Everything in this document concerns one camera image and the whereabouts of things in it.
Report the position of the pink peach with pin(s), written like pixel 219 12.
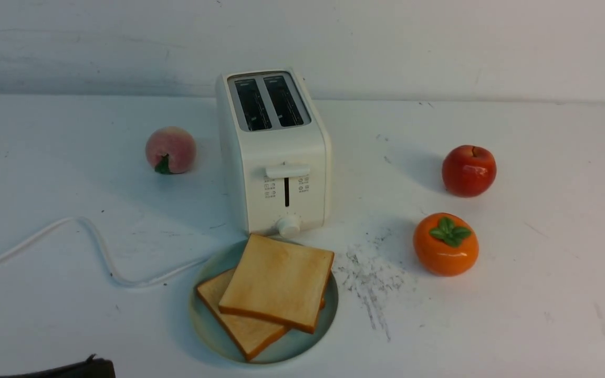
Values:
pixel 171 150

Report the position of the red apple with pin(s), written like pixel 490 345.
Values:
pixel 468 171

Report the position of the white two-slot toaster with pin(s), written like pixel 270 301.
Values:
pixel 276 152

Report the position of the toast slice from slot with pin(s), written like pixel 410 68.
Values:
pixel 247 340
pixel 279 282

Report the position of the orange persimmon with green leaf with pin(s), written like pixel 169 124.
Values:
pixel 445 245

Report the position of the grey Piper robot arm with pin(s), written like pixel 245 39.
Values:
pixel 90 367

